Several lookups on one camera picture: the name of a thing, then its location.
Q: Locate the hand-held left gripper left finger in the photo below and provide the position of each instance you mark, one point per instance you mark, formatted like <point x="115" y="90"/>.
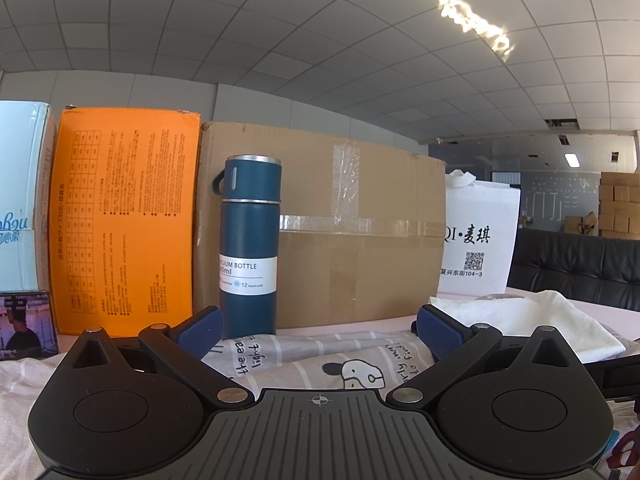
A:
<point x="202" y="330"/>

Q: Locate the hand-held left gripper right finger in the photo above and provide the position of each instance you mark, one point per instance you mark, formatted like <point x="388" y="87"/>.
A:
<point x="437" y="330"/>

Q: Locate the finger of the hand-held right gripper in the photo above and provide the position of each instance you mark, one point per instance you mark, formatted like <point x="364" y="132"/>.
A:
<point x="622" y="377"/>

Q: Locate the white t-shirt with black trim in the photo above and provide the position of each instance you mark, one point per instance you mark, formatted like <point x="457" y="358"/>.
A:
<point x="525" y="320"/>

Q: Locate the cartoon printed bed sheet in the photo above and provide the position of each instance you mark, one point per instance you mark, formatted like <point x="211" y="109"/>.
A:
<point x="310" y="355"/>

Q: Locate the blue vacuum bottle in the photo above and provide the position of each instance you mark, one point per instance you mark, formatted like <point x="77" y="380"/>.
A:
<point x="250" y="230"/>

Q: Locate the brown cardboard box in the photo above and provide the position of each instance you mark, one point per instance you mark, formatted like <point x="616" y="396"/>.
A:
<point x="350" y="260"/>

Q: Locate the white paper bag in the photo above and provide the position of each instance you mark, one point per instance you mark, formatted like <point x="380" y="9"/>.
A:
<point x="480" y="220"/>

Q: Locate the black sofa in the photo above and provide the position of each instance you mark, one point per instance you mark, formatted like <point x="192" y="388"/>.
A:
<point x="575" y="265"/>

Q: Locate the orange carton box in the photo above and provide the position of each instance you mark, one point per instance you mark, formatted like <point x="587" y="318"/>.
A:
<point x="125" y="220"/>

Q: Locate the stack of cardboard boxes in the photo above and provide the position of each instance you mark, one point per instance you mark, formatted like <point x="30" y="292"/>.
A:
<point x="617" y="205"/>

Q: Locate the smartphone with lit screen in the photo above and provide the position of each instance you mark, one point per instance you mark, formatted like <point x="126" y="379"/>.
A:
<point x="25" y="325"/>

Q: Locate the ceiling light panel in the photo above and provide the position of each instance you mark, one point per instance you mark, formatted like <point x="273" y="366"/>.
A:
<point x="572" y="160"/>

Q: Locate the light blue carton box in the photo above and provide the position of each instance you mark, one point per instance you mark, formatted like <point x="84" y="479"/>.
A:
<point x="20" y="185"/>

